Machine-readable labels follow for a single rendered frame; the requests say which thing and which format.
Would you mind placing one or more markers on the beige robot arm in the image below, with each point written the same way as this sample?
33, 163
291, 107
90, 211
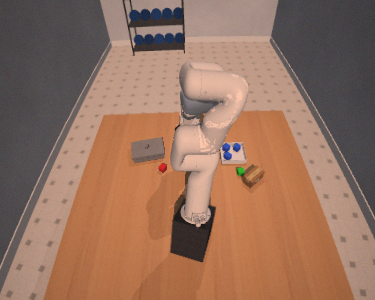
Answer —
195, 146

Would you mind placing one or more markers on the blue block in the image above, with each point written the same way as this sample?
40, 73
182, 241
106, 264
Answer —
227, 156
236, 147
226, 147

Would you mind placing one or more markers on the green block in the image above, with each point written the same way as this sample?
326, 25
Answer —
240, 171

